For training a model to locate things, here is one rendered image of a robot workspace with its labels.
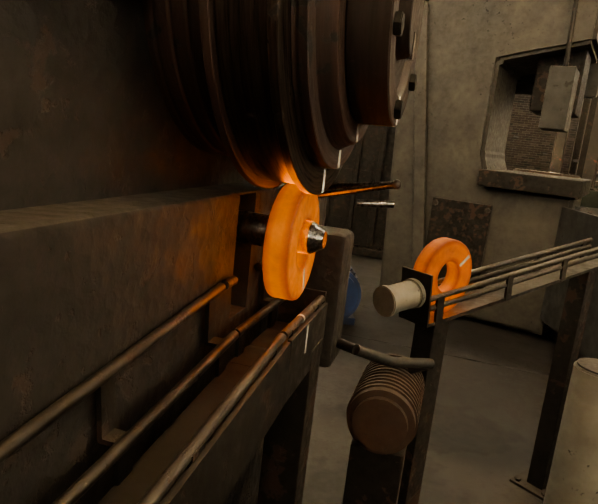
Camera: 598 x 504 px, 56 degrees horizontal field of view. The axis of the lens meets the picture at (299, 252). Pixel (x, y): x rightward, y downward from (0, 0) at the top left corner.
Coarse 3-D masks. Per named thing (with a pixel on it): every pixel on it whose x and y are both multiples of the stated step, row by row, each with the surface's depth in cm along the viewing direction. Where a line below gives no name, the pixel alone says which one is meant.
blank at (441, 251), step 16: (448, 240) 113; (432, 256) 111; (448, 256) 113; (464, 256) 117; (432, 272) 112; (448, 272) 119; (464, 272) 118; (432, 288) 113; (448, 288) 117; (432, 304) 114
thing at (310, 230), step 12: (240, 216) 75; (252, 216) 75; (264, 216) 75; (240, 228) 75; (252, 228) 74; (264, 228) 74; (312, 228) 73; (240, 240) 76; (252, 240) 75; (300, 240) 73; (312, 240) 72; (324, 240) 74; (300, 252) 74; (312, 252) 74
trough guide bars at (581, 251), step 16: (592, 240) 162; (528, 256) 142; (560, 256) 152; (576, 256) 144; (592, 256) 151; (480, 272) 130; (496, 272) 134; (512, 272) 127; (544, 272) 136; (560, 272) 142; (464, 288) 116; (480, 288) 133; (496, 288) 124; (448, 304) 114
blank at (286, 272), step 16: (288, 192) 71; (272, 208) 69; (288, 208) 69; (304, 208) 72; (272, 224) 68; (288, 224) 68; (272, 240) 68; (288, 240) 68; (272, 256) 68; (288, 256) 68; (304, 256) 78; (272, 272) 69; (288, 272) 69; (304, 272) 77; (272, 288) 71; (288, 288) 71; (304, 288) 79
